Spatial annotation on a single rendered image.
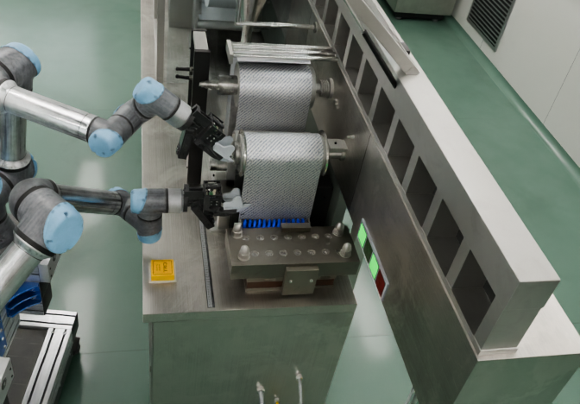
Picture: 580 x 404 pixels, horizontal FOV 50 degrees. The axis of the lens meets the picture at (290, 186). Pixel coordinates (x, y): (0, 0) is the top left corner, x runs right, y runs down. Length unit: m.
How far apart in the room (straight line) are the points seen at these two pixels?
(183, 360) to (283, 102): 0.89
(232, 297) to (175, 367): 0.33
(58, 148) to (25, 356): 1.63
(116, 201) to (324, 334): 0.79
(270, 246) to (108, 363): 1.20
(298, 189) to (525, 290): 0.97
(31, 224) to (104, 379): 1.32
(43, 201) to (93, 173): 2.13
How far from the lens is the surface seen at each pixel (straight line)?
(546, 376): 1.45
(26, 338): 2.77
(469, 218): 1.29
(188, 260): 2.05
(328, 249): 1.97
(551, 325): 1.44
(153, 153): 2.47
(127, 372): 2.88
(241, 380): 2.25
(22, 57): 1.97
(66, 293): 3.17
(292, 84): 2.04
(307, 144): 1.90
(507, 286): 1.19
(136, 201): 1.90
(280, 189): 1.95
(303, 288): 1.97
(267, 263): 1.89
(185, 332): 1.99
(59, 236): 1.65
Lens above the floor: 2.40
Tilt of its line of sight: 39 degrees down
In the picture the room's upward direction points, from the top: 11 degrees clockwise
